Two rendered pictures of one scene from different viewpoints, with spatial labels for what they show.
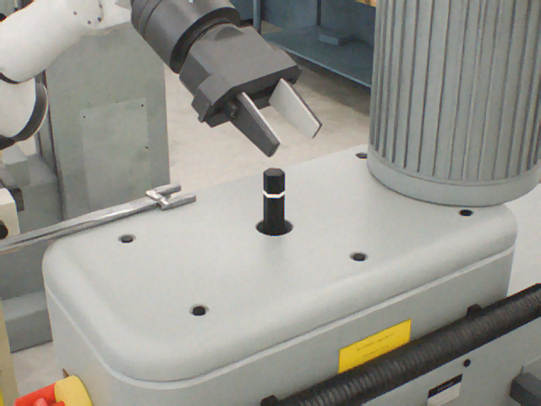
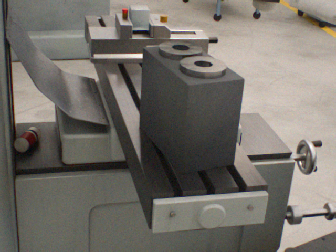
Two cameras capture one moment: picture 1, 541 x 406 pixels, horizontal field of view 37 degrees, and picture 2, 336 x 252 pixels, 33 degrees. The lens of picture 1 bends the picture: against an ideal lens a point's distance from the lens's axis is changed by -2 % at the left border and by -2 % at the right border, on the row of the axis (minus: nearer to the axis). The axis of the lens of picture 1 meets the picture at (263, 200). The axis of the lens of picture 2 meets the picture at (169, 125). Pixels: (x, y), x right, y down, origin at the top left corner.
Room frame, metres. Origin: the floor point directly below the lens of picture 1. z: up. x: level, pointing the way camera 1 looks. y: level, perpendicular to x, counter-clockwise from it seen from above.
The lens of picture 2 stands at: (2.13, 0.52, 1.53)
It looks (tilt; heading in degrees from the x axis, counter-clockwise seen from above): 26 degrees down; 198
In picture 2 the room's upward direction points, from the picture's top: 4 degrees clockwise
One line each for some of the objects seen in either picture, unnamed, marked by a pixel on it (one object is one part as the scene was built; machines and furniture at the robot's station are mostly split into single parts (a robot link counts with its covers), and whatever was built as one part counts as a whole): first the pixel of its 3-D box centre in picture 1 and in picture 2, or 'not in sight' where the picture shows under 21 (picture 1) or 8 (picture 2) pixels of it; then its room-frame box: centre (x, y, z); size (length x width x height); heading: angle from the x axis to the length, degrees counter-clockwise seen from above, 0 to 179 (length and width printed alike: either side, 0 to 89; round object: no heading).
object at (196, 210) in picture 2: not in sight; (147, 86); (0.73, -0.01, 0.93); 1.24 x 0.23 x 0.08; 33
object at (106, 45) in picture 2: not in sight; (147, 37); (0.58, -0.07, 1.02); 0.35 x 0.15 x 0.11; 121
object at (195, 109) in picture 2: not in sight; (187, 102); (1.09, 0.22, 1.07); 0.22 x 0.12 x 0.20; 44
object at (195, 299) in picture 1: (286, 288); not in sight; (0.74, -0.02, 1.81); 0.47 x 0.26 x 0.16; 123
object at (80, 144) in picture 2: not in sight; (145, 119); (0.73, -0.01, 0.83); 0.50 x 0.35 x 0.12; 123
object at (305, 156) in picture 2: not in sight; (295, 157); (0.46, 0.41, 0.67); 0.16 x 0.12 x 0.12; 123
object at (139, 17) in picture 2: not in sight; (138, 17); (0.60, -0.10, 1.08); 0.06 x 0.05 x 0.06; 31
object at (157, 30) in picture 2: not in sight; (157, 25); (0.57, -0.05, 1.06); 0.12 x 0.06 x 0.04; 31
